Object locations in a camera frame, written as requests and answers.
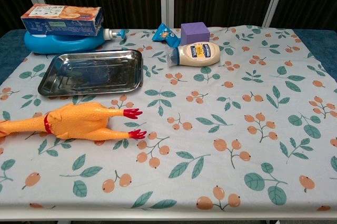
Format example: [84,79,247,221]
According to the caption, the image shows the floral fruit print tablecloth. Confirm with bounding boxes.
[0,25,337,213]

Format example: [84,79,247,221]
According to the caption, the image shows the purple cube block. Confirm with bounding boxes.
[180,22,211,46]

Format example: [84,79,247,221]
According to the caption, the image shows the blue pump bottle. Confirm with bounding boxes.
[24,28,129,54]

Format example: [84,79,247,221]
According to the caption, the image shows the orange blue snack box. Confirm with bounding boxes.
[21,3,104,37]

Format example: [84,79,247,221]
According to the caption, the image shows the stainless steel tray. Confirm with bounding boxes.
[37,49,144,97]

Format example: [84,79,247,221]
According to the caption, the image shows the mayonnaise bottle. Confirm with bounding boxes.
[165,43,221,68]

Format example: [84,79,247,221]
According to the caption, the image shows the orange rubber chicken toy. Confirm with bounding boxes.
[0,103,147,141]

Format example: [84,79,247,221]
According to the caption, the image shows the blue snack packet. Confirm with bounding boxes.
[152,23,182,47]

